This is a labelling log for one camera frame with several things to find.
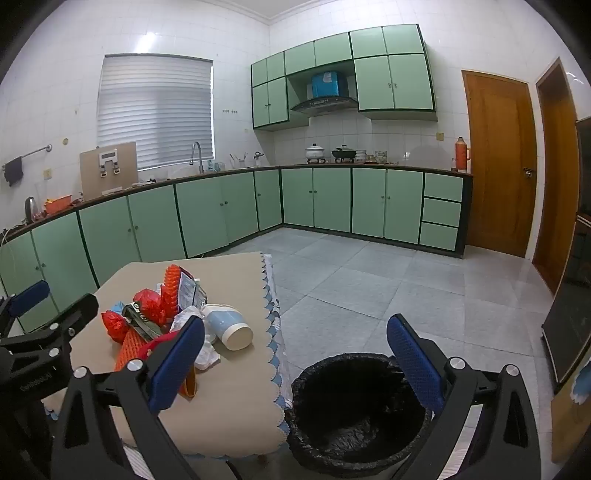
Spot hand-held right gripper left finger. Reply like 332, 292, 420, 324
44, 316, 206, 480

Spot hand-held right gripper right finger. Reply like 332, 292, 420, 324
387, 314, 543, 480

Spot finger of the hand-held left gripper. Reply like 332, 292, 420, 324
0, 280, 51, 339
0, 293, 100, 367

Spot green white milk carton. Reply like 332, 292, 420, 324
122, 302, 164, 340

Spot red plastic bag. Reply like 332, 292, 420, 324
102, 310, 131, 343
133, 288, 169, 324

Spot red blue white snack wrapper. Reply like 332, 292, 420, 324
178, 268, 207, 311

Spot black-bagged trash bin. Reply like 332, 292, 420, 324
285, 353, 435, 467

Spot crumpled white tissue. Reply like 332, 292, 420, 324
170, 307, 220, 371

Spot blue white paper cup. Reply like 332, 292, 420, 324
202, 304, 254, 350

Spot beige table with tablecloth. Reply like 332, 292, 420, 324
39, 251, 289, 460

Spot orange plastic basket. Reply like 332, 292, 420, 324
44, 195, 75, 214

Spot dark hanging towel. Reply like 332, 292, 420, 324
4, 156, 25, 186

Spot cardboard box on counter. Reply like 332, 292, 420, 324
79, 141, 138, 198

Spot black glass cabinet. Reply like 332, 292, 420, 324
540, 115, 591, 386

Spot brown cardboard box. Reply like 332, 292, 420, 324
550, 383, 591, 464

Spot blue scalloped cloth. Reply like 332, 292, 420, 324
570, 369, 591, 407

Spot green base cabinets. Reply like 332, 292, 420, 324
0, 165, 474, 333

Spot orange thermos flask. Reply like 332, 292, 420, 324
454, 137, 472, 174

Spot white window blind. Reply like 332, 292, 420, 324
96, 54, 215, 172

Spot closed wooden door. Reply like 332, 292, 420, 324
462, 69, 539, 259

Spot range hood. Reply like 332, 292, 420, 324
289, 95, 359, 116

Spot blue box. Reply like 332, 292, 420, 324
311, 71, 348, 99

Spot metal towel rail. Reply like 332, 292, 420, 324
1, 144, 53, 169

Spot wooden door with frame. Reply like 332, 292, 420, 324
533, 58, 580, 296

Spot green wall cabinets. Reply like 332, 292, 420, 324
250, 23, 438, 132

